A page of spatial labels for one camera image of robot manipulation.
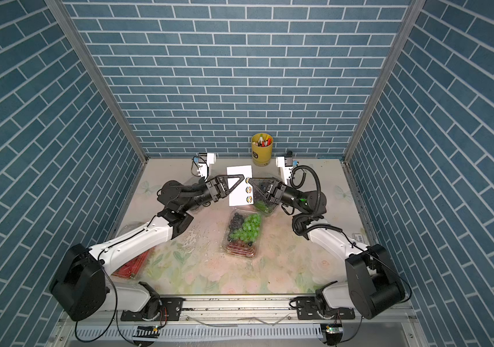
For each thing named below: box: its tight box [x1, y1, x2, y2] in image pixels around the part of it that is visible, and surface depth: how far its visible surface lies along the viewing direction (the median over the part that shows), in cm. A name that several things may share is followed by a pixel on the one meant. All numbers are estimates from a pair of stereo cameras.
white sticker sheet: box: [226, 164, 255, 207], surface depth 64 cm
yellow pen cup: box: [251, 133, 274, 167], surface depth 114 cm
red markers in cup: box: [252, 133, 273, 148], surface depth 114 cm
